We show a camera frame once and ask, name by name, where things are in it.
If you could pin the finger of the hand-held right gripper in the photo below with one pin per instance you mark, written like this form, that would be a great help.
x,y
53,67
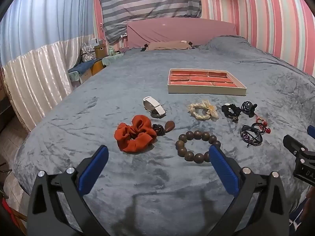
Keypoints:
x,y
311,131
294,143

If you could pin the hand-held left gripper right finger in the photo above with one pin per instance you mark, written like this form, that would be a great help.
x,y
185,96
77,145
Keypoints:
x,y
224,169

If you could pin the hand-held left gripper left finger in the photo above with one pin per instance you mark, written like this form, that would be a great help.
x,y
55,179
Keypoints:
x,y
94,169

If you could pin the orange fabric scrunchie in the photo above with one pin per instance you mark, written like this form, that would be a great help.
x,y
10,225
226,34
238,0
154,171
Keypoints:
x,y
134,134

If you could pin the white tray with red lining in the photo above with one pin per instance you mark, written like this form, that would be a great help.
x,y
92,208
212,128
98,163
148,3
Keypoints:
x,y
204,82

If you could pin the person's right forearm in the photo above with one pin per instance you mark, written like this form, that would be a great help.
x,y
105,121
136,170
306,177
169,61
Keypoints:
x,y
311,199

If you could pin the cream satin scrunchie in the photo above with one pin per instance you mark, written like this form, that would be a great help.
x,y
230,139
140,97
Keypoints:
x,y
210,108

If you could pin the grey plush blanket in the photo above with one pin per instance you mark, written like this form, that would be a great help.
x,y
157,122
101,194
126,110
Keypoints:
x,y
137,83

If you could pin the blue folded cloth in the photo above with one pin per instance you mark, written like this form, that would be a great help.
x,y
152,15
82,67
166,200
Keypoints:
x,y
81,66

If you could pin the white satin curtain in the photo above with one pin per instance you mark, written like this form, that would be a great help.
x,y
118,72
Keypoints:
x,y
39,78

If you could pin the patterned storage box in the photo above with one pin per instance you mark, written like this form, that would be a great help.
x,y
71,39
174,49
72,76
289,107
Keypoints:
x,y
88,52

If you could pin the brown cardboard box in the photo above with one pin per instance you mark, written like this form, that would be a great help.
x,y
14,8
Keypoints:
x,y
100,51

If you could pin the small green figurine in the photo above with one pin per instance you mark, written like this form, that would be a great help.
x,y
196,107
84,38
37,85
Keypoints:
x,y
112,51

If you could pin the brown pillow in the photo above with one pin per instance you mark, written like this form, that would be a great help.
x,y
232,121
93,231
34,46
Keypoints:
x,y
169,45

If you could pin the pink pillow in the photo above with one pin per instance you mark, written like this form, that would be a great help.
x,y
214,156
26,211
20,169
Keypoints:
x,y
182,29

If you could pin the grey striped hanging cloth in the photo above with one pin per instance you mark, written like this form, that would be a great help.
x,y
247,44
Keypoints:
x,y
147,2

